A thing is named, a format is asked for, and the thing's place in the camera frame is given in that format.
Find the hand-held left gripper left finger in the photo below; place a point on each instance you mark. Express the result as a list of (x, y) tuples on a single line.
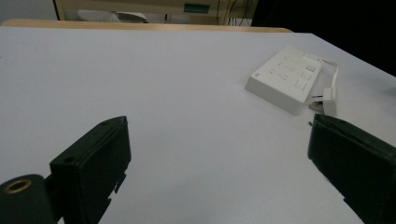
[(93, 168)]

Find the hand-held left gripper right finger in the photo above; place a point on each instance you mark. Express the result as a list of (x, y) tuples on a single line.
[(358, 161)]

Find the white power strip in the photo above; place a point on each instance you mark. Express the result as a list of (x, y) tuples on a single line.
[(285, 78)]

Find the white power plug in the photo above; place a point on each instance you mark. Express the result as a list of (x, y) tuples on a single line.
[(327, 102)]

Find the white chair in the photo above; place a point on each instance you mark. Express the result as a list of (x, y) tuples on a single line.
[(112, 16)]

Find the beige cabinet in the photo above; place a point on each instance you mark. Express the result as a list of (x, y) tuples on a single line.
[(155, 9)]

